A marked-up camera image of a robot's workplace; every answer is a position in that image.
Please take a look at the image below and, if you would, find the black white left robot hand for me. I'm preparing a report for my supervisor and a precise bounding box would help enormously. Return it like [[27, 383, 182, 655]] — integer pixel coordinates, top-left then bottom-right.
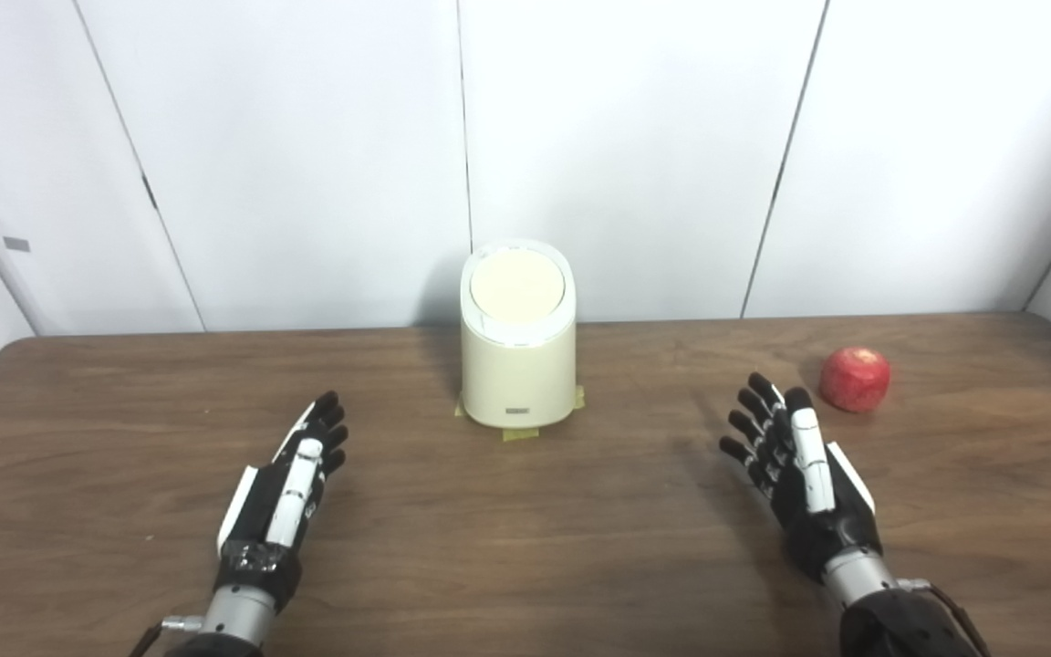
[[215, 391, 350, 610]]

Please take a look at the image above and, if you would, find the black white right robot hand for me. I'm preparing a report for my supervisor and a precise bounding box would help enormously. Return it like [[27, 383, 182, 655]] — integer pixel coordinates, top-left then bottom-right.
[[719, 371, 884, 585]]

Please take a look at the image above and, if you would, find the red apple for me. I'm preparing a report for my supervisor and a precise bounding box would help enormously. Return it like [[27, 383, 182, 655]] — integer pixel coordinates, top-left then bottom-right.
[[819, 346, 892, 414]]

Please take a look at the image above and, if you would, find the cream round bin lid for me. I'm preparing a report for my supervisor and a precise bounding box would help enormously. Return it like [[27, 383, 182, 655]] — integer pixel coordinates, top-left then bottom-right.
[[469, 248, 567, 322]]

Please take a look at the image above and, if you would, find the cream-colored bin body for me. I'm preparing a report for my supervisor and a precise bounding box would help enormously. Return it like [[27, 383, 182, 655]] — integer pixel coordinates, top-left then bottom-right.
[[459, 239, 578, 430]]

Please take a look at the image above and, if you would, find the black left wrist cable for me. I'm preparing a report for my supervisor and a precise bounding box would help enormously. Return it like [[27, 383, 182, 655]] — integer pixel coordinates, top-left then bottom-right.
[[129, 616, 207, 657]]

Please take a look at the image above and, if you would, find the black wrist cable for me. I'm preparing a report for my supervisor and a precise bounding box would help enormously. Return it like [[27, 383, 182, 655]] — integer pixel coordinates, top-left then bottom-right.
[[895, 578, 992, 657], [129, 616, 207, 657]]

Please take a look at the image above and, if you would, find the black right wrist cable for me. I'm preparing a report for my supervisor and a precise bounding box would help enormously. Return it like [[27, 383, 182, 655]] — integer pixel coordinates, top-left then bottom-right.
[[895, 578, 992, 657]]

